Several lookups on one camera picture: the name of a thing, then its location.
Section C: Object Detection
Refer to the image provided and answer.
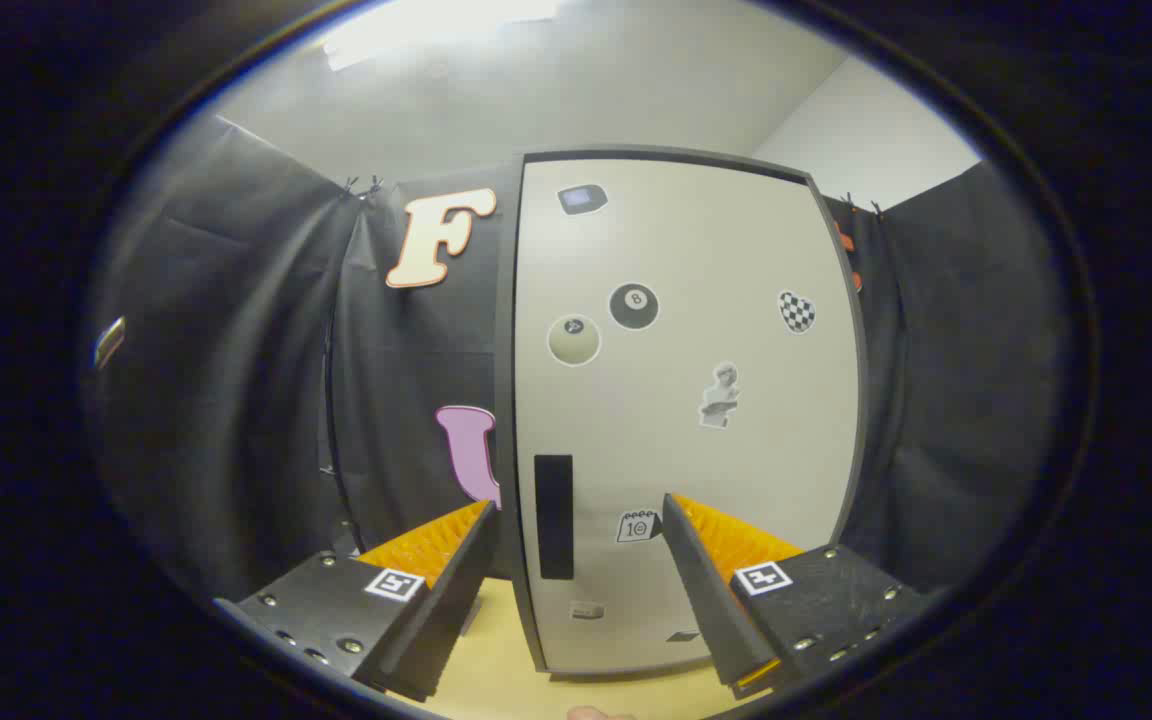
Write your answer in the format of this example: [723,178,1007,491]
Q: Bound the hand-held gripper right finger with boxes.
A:
[662,492,929,701]

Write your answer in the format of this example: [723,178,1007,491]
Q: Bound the grey cabinet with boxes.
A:
[492,148,873,683]

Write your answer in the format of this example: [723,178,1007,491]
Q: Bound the black door handle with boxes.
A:
[534,455,575,581]

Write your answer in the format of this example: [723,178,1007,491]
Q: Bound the black backdrop cloth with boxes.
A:
[86,115,1057,601]

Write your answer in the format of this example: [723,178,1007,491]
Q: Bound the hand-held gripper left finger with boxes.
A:
[214,500,499,703]

